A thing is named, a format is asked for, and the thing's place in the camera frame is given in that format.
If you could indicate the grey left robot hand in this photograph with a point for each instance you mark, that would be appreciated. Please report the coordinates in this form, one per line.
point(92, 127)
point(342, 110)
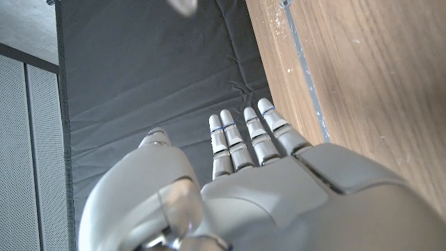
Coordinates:
point(278, 202)

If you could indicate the grey perforated metal panel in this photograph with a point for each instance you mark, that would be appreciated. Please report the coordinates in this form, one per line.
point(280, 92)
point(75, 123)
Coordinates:
point(17, 157)

